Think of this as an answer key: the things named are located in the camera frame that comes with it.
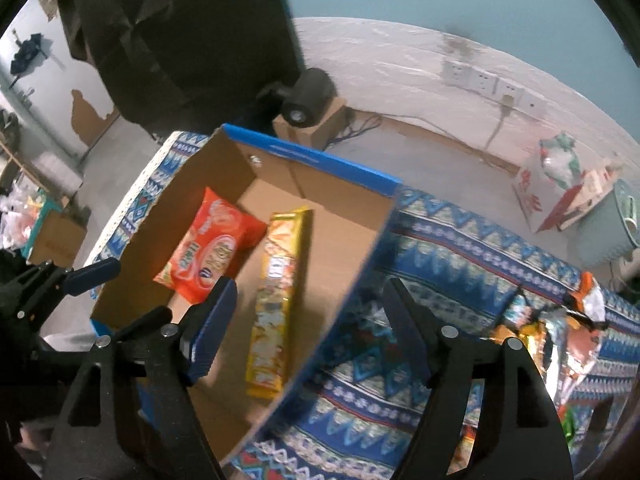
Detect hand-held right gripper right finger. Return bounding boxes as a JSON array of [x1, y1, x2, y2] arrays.
[[382, 277, 576, 480]]

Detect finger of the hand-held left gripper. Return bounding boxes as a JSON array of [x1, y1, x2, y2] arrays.
[[10, 258, 122, 320]]

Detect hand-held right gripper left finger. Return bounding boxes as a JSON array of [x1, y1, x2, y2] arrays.
[[42, 277, 238, 480]]

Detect cardboard box with blue outside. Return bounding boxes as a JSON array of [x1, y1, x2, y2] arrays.
[[90, 124, 402, 466]]

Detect pile of snack packets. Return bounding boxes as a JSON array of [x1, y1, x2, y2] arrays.
[[492, 290, 623, 461]]

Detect cardboard box with teal top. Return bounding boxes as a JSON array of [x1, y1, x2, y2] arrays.
[[27, 197, 89, 266]]

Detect long yellow snack box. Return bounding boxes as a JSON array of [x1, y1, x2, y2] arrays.
[[245, 207, 313, 401]]

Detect blue patterned blanket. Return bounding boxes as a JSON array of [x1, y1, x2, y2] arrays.
[[82, 130, 640, 480]]

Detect white ribbed object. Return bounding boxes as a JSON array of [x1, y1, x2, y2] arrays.
[[31, 154, 84, 197]]

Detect white orange snack packet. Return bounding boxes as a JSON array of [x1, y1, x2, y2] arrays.
[[565, 272, 610, 331]]

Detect white red printed carton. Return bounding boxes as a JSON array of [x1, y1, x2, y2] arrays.
[[512, 160, 617, 234]]

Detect pale green plastic bin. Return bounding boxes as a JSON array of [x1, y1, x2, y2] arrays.
[[575, 179, 640, 268]]

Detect small brown cardboard box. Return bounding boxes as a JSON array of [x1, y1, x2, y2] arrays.
[[272, 97, 353, 150]]

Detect dark blue umbrella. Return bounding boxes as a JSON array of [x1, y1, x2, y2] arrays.
[[10, 32, 54, 77]]

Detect clear plastic bag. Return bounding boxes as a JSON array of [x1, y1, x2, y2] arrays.
[[537, 132, 584, 191]]

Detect black round device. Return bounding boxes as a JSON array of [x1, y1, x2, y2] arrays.
[[257, 67, 337, 127]]

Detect black hanging cloth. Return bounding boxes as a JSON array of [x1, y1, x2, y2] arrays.
[[55, 0, 306, 136]]

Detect tangled dark cables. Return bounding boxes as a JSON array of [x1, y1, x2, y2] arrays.
[[325, 114, 383, 150]]

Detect white power cable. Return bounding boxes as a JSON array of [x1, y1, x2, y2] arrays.
[[482, 94, 517, 153]]

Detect white wall socket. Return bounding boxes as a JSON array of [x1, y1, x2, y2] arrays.
[[442, 57, 473, 87], [470, 67, 501, 97], [497, 80, 524, 107], [522, 91, 549, 117]]

